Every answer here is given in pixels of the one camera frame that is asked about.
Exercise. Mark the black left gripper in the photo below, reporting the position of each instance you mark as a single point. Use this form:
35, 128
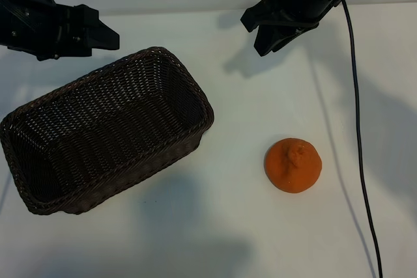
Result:
32, 24

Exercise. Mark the orange fruit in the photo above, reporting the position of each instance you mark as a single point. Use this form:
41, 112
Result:
293, 170

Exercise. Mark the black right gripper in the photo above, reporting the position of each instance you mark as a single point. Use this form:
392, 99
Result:
309, 1

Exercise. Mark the dark brown wicker basket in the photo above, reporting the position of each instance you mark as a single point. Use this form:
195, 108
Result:
107, 121

